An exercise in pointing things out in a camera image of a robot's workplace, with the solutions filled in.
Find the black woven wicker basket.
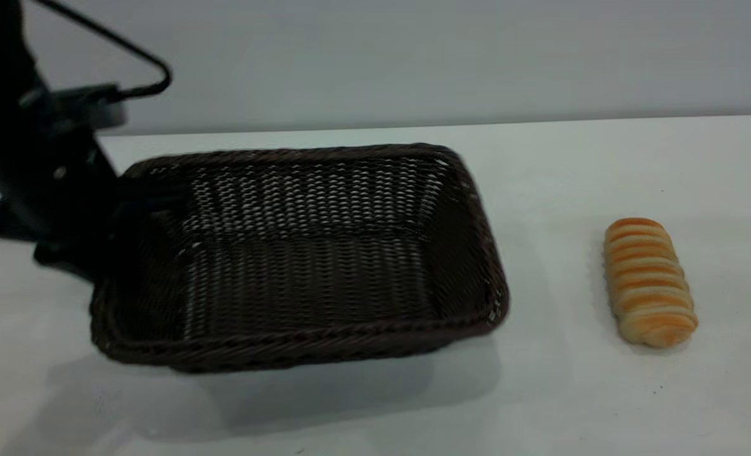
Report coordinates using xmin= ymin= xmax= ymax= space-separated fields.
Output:
xmin=89 ymin=144 xmax=510 ymax=373

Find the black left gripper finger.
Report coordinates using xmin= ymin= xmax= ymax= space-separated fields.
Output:
xmin=117 ymin=179 xmax=191 ymax=217
xmin=32 ymin=241 xmax=108 ymax=284

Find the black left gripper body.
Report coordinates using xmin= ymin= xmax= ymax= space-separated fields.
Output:
xmin=0 ymin=123 xmax=125 ymax=263

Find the striped golden bread roll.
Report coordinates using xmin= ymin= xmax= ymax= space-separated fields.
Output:
xmin=604 ymin=218 xmax=698 ymax=348

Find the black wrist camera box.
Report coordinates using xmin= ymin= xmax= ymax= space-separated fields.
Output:
xmin=22 ymin=84 xmax=127 ymax=132

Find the black camera cable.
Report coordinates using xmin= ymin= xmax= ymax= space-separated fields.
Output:
xmin=33 ymin=0 xmax=173 ymax=101

